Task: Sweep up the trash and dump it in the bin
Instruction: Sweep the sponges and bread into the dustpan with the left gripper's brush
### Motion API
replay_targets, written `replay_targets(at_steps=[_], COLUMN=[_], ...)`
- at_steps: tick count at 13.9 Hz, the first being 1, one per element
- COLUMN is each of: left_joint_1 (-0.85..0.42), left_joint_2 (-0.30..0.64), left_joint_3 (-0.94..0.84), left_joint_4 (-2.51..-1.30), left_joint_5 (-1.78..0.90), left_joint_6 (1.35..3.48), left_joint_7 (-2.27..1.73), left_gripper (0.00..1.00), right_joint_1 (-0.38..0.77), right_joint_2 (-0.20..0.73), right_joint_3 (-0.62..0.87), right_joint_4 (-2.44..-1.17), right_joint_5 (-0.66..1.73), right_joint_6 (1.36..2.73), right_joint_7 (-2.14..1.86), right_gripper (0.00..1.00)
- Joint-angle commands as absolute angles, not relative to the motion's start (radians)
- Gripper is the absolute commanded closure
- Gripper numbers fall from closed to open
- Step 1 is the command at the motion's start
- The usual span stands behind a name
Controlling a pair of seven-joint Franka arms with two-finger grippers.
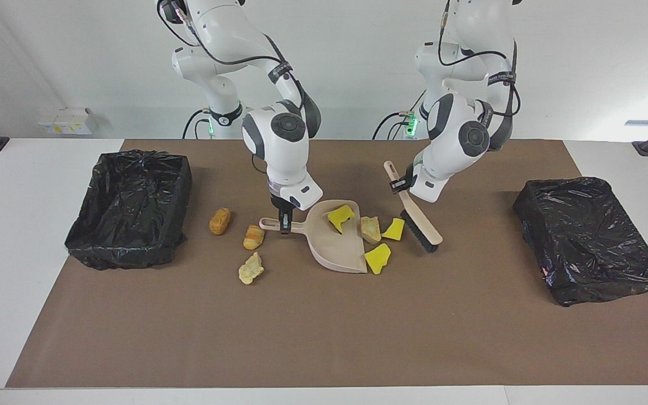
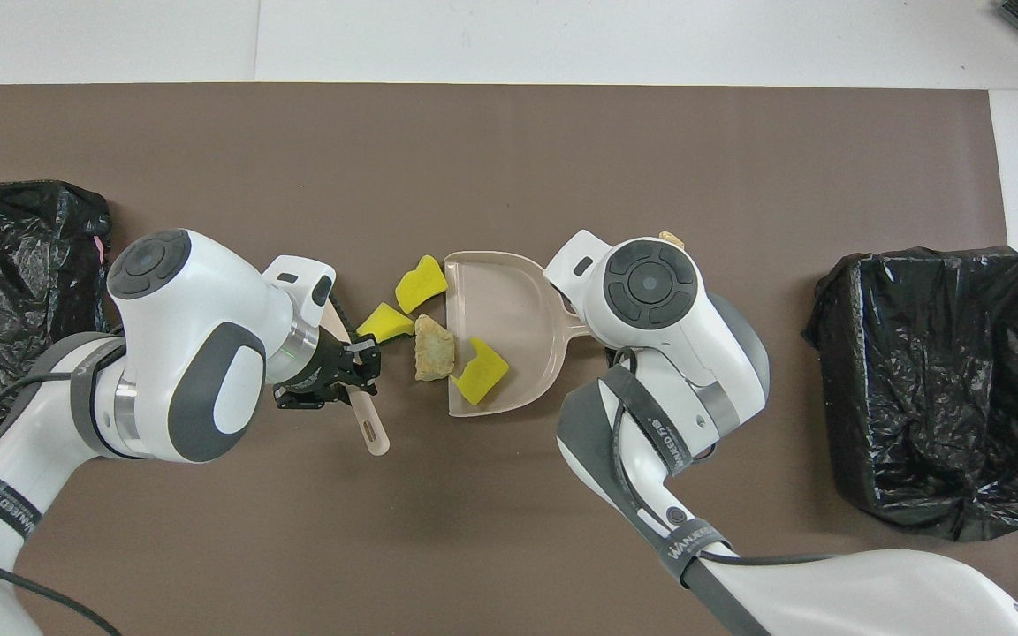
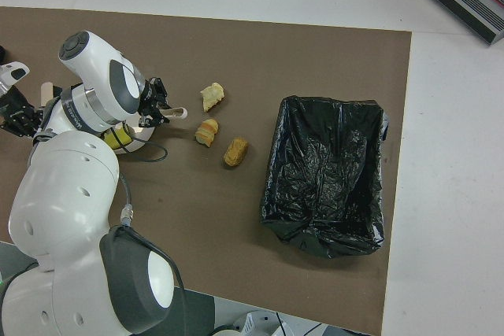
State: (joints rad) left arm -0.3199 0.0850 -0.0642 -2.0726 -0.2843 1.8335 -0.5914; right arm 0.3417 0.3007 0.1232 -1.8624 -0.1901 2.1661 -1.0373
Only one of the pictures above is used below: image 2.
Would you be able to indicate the open bin with black bag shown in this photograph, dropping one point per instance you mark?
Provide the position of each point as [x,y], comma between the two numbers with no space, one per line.
[942,397]

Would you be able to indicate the pale yellow foam chunk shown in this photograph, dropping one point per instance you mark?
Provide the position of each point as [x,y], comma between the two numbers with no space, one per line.
[672,237]

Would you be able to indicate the pale pink plastic dustpan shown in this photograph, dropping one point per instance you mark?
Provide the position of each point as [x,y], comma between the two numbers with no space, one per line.
[509,300]

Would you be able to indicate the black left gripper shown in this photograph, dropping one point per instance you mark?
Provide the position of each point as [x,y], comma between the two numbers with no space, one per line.
[319,375]

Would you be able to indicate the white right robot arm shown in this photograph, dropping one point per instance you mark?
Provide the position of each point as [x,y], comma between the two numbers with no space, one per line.
[650,283]

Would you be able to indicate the yellow green sponge piece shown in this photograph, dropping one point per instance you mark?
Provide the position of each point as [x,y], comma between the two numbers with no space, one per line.
[385,324]

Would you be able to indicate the beige and orange foam chunk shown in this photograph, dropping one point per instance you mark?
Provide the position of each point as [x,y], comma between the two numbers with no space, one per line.
[434,349]

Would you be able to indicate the brown table mat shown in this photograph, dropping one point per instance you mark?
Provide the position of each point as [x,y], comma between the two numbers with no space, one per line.
[562,132]

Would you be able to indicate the bin covered by black bag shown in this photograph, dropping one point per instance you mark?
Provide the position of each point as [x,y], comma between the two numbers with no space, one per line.
[14,247]

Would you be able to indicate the beige hand brush black bristles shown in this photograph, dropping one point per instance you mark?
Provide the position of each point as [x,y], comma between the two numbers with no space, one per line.
[369,426]

